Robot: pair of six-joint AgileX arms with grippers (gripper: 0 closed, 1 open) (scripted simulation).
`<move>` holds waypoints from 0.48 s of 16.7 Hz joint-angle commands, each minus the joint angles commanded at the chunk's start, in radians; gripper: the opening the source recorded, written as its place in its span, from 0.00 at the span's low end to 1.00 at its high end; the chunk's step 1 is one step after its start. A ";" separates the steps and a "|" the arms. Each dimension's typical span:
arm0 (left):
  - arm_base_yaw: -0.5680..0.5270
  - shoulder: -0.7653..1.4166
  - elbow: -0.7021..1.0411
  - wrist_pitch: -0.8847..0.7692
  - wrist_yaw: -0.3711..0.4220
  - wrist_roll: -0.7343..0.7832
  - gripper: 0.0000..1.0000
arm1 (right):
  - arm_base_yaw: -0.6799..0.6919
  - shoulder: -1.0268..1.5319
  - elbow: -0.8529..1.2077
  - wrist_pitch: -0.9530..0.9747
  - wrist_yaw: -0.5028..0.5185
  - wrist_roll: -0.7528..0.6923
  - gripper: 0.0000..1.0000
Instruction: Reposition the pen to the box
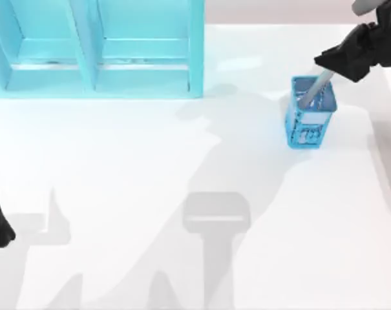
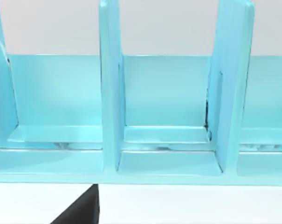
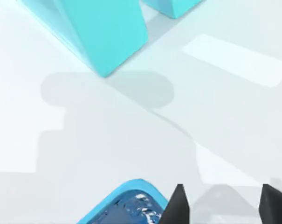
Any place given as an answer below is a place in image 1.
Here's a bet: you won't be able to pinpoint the grey rod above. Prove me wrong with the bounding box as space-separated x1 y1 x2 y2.
299 68 333 109

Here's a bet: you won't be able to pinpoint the pale grey rounded box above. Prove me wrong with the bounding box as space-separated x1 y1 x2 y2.
351 0 390 16

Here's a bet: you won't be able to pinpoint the blue pierced basket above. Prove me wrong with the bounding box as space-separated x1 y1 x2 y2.
284 76 339 150

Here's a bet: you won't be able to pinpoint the light blue rack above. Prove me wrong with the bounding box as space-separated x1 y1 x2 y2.
0 0 205 100

